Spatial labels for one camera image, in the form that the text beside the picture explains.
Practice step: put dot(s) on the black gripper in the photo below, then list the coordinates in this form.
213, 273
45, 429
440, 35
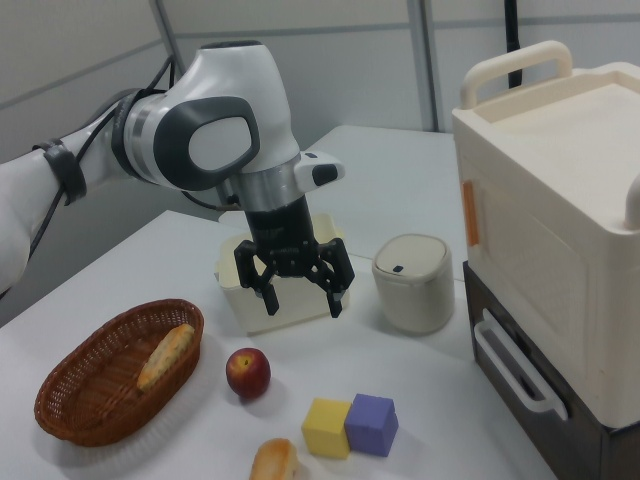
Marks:
280, 232

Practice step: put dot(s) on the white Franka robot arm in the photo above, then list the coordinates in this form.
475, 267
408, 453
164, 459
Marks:
215, 125

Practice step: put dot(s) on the cream open plastic container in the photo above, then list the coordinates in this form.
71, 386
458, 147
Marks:
280, 295

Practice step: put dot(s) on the red apple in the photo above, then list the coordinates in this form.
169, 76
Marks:
248, 373

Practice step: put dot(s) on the cream round lidded bin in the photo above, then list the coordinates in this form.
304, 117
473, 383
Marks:
414, 285

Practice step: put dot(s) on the long bread loaf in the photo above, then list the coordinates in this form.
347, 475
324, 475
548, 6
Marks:
165, 356

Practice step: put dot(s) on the yellow foam cube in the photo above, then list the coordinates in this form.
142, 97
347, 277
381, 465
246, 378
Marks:
326, 427

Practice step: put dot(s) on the purple foam cube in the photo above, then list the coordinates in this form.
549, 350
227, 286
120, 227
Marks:
371, 425

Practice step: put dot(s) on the round bread roll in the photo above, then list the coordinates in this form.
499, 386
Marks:
274, 461

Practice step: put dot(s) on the brown wicker basket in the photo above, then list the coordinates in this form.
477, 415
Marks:
90, 395

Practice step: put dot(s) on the dark brown drawer unit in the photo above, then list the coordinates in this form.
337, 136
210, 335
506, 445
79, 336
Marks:
530, 380

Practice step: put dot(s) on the cream toy oven cabinet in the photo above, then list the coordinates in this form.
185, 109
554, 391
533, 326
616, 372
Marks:
550, 210

